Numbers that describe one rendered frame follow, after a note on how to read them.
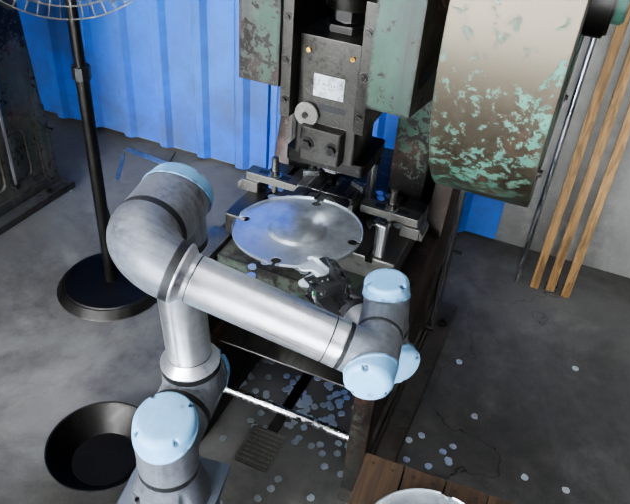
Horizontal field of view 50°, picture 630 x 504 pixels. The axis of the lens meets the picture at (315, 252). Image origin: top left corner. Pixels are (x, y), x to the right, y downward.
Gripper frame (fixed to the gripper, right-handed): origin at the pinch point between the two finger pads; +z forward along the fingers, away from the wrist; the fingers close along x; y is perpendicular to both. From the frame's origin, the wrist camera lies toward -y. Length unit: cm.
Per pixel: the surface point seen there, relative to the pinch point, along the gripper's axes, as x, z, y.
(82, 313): 71, 99, 36
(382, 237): 3.3, 6.1, -21.2
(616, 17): -49, -19, -50
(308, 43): -37.0, 24.9, -11.1
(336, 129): -18.9, 19.6, -15.7
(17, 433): 76, 58, 64
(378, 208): 3.3, 18.0, -27.9
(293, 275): 14.5, 15.9, -3.5
